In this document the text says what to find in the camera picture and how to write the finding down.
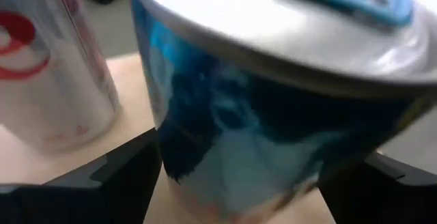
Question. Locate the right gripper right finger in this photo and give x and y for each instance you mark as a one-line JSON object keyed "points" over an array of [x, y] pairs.
{"points": [[385, 196]]}

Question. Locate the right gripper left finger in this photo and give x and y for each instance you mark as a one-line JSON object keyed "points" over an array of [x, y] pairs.
{"points": [[85, 196]]}

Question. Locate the silver Diet Coke can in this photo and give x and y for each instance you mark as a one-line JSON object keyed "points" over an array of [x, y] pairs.
{"points": [[51, 80]]}

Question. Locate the blue silver slim energy can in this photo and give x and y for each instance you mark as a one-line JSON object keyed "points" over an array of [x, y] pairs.
{"points": [[273, 80]]}

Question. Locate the wooden shelf with black frame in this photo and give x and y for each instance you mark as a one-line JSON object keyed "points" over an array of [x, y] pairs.
{"points": [[134, 92]]}

